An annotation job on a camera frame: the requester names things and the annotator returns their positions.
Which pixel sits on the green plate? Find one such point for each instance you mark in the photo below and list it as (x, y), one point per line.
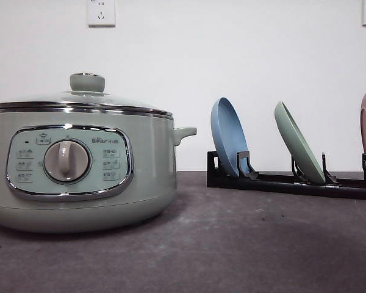
(299, 143)

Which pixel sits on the green electric steamer pot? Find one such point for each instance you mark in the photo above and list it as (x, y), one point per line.
(79, 172)

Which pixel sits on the glass steamer lid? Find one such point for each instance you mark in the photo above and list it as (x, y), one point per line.
(87, 92)

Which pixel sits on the blue plate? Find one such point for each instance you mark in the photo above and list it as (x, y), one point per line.
(229, 135)

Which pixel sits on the black plate rack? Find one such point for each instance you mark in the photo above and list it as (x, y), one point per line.
(248, 178)

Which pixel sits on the white wall socket left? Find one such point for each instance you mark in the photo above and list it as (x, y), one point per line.
(101, 14)

